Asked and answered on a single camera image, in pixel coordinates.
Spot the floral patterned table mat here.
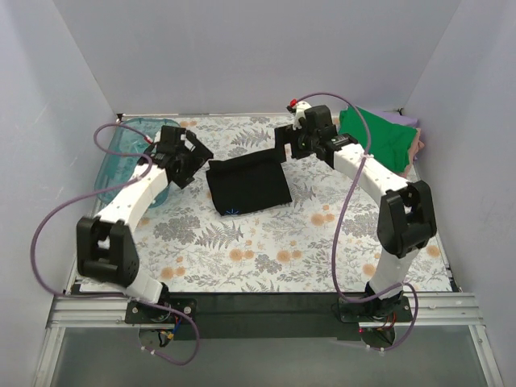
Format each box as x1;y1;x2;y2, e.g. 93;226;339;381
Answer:
126;116;452;292

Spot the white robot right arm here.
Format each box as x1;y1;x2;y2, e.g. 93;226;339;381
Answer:
275;101;437;321

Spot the pink folded t-shirt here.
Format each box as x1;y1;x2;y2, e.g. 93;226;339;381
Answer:
402;127;425;177

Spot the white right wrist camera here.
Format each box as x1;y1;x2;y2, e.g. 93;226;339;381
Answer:
287;100;311;130

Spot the green folded t-shirt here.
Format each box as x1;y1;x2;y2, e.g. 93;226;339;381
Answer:
339;107;416;175

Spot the teal transparent plastic tray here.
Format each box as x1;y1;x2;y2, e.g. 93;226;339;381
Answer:
94;118;180;190

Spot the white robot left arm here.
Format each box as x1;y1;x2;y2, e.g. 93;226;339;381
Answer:
77;126;214;323

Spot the aluminium frame rail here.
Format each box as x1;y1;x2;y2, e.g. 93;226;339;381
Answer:
47;292;503;386

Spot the black t-shirt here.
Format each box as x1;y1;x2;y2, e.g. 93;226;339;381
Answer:
206;148;292;216

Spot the lavender folded t-shirt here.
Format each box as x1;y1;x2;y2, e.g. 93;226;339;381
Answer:
368;110;418;128

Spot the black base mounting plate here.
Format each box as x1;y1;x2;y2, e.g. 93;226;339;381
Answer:
125;292;413;341

